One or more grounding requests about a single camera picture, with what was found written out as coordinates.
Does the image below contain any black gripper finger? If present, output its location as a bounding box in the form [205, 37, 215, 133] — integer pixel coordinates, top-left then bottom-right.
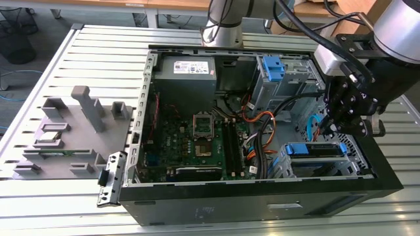
[320, 77, 353, 135]
[333, 98, 379, 136]

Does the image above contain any blue data wire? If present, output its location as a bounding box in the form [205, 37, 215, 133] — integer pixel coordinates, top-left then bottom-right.
[307, 114, 325, 143]

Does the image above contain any black plug power wire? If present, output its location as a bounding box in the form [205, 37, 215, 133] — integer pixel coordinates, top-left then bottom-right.
[313, 122, 329, 143]

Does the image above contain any hard disk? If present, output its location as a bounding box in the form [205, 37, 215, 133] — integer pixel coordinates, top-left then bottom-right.
[284, 143, 348, 158]

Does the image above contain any silver disk bay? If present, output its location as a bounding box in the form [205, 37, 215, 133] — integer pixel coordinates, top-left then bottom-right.
[267, 141, 375, 179]

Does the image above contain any silver drive cage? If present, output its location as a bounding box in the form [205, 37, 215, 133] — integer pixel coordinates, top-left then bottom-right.
[251, 56, 329, 114]

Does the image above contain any blue drive latch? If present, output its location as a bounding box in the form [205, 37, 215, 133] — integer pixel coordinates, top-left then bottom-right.
[261, 56, 287, 82]

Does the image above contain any wooden cabinet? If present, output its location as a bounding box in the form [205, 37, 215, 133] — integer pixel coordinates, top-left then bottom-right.
[329, 0, 400, 41]

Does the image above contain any black RAM slot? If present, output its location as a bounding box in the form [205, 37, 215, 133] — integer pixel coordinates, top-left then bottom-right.
[233, 117, 247, 177]
[221, 117, 235, 177]
[225, 117, 239, 177]
[229, 117, 243, 177]

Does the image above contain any metal socket cover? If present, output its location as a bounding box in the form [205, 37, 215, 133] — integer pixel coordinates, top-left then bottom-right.
[192, 113, 216, 141]

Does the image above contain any grey power supply unit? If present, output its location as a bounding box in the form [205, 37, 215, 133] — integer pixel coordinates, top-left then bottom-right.
[153, 56, 217, 118]

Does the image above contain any CPU socket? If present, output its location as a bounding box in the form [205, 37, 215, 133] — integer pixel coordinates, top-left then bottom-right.
[193, 141, 213, 158]

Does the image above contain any black graphics card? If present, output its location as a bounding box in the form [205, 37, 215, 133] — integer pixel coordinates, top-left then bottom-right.
[167, 165, 224, 182]

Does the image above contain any black PC case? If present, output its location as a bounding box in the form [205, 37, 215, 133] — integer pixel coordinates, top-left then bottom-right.
[116, 44, 405, 226]

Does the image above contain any green motherboard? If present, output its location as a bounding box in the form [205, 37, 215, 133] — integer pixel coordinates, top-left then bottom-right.
[139, 115, 260, 184]

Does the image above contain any black case fan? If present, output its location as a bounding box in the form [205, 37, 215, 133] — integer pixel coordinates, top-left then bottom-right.
[145, 90, 163, 146]

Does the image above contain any grey parts rack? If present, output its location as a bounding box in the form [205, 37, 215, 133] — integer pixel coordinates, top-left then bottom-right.
[12, 85, 137, 181]

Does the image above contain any green RAM stick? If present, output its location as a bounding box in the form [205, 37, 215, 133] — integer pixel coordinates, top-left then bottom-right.
[39, 150, 89, 158]

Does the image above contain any silver CPU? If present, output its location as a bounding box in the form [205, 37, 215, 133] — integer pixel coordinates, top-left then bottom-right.
[36, 131, 63, 143]

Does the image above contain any black mesh wastebasket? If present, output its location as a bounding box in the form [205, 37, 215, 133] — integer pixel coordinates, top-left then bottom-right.
[0, 6, 40, 65]

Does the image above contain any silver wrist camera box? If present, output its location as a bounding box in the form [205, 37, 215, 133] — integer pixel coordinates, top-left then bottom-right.
[313, 45, 353, 77]

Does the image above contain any black wrist mount bracket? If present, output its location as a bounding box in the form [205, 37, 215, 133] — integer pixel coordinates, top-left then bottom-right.
[335, 32, 389, 59]

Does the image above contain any orange red wire bundle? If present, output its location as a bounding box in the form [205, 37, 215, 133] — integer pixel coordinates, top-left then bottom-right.
[241, 110, 280, 160]

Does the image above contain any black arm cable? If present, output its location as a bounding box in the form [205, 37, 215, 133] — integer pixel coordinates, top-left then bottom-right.
[275, 0, 377, 83]

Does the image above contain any black cable bundle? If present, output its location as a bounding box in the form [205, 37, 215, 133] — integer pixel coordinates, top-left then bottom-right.
[253, 92, 329, 179]

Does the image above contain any yellow black wire bundle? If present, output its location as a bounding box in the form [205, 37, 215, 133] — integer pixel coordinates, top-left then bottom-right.
[211, 105, 239, 120]

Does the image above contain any red black fan wire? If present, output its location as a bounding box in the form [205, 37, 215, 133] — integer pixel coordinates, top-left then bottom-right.
[147, 92, 161, 145]

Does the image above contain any silver slot bracket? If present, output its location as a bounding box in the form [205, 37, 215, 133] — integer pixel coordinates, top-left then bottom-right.
[96, 151, 128, 208]

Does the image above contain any blue floor cable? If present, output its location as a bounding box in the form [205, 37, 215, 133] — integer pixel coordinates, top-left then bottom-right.
[0, 70, 43, 102]

